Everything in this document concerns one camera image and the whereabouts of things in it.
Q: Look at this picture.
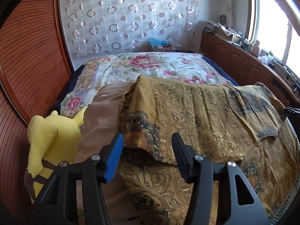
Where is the cardboard box on cabinet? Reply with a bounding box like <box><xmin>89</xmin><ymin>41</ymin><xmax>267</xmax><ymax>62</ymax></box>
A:
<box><xmin>217</xmin><ymin>23</ymin><xmax>241</xmax><ymax>44</ymax></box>

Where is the window with wooden frame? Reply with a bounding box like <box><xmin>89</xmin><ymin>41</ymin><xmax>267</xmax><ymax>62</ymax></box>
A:
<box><xmin>252</xmin><ymin>0</ymin><xmax>299</xmax><ymax>76</ymax></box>

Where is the yellow plush toy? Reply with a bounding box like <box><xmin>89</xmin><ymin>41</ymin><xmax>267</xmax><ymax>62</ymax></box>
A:
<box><xmin>24</xmin><ymin>107</ymin><xmax>86</xmax><ymax>202</ymax></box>

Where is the box with blue items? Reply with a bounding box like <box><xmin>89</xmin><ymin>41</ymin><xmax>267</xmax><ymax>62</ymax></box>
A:
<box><xmin>148</xmin><ymin>37</ymin><xmax>172</xmax><ymax>52</ymax></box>

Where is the long wooden side cabinet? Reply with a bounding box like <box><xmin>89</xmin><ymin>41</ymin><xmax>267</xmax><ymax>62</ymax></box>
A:
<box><xmin>200</xmin><ymin>32</ymin><xmax>299</xmax><ymax>108</ymax></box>

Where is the white circle-patterned curtain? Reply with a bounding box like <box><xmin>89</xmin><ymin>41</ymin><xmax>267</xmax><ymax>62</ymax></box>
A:
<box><xmin>61</xmin><ymin>0</ymin><xmax>201</xmax><ymax>57</ymax></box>

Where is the golden brown patterned garment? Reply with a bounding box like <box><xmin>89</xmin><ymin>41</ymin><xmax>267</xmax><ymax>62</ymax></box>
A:
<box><xmin>76</xmin><ymin>76</ymin><xmax>299</xmax><ymax>224</ymax></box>

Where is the pink thermos jug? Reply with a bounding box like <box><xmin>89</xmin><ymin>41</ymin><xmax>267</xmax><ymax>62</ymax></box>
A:
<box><xmin>251</xmin><ymin>40</ymin><xmax>261</xmax><ymax>57</ymax></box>

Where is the floral bed quilt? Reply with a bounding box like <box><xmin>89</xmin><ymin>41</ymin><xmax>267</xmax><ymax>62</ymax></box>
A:
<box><xmin>59</xmin><ymin>52</ymin><xmax>233</xmax><ymax>119</ymax></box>

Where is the red-brown wooden wardrobe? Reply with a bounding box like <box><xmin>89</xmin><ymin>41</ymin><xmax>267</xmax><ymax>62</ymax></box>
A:
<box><xmin>1</xmin><ymin>0</ymin><xmax>73</xmax><ymax>221</ymax></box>

